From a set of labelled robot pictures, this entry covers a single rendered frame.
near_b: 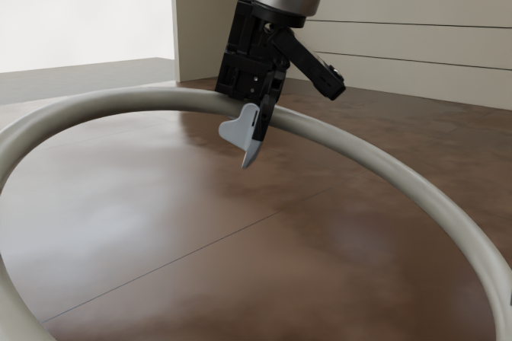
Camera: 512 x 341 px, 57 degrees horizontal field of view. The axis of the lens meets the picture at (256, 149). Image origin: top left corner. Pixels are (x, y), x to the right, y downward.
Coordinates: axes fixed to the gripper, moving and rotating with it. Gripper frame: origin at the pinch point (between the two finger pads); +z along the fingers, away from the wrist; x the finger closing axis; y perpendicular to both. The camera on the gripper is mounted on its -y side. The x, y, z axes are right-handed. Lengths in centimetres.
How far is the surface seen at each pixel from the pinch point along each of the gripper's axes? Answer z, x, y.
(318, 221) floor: 129, -183, -71
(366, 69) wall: 139, -640, -194
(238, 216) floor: 143, -189, -23
